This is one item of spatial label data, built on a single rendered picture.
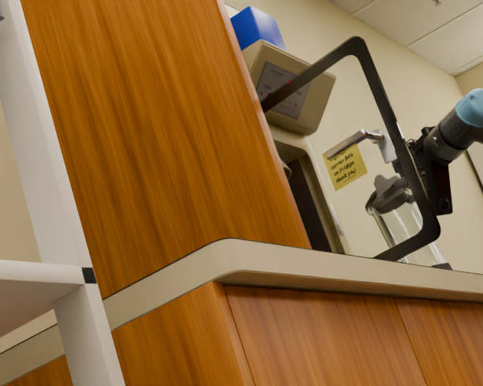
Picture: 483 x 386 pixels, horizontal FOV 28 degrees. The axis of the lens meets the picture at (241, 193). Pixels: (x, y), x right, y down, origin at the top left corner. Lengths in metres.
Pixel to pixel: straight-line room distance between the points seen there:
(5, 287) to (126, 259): 1.05
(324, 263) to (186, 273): 0.23
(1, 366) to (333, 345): 0.41
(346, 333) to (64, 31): 1.10
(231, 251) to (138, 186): 0.88
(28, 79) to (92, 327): 0.27
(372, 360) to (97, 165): 0.88
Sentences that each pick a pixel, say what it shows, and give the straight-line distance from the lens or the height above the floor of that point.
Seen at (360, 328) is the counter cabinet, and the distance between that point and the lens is 1.30.
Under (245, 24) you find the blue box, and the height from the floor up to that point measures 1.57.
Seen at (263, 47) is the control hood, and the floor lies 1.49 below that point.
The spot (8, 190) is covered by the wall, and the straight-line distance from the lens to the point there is 1.98.
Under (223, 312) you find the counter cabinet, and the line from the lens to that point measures 1.03.
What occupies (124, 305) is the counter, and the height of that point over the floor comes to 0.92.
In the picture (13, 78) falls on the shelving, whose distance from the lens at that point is 1.03.
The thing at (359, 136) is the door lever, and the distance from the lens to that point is 1.64.
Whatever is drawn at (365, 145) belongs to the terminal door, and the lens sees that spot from 1.70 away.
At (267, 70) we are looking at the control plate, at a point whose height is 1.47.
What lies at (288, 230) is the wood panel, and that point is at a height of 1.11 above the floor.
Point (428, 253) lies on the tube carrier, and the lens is 2.00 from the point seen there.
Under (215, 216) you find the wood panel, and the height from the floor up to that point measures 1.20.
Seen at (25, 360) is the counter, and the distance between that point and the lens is 1.21.
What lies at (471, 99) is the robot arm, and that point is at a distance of 1.84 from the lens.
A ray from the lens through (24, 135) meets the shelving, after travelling 1.00.
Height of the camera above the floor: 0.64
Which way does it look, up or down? 19 degrees up
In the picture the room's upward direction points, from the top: 19 degrees counter-clockwise
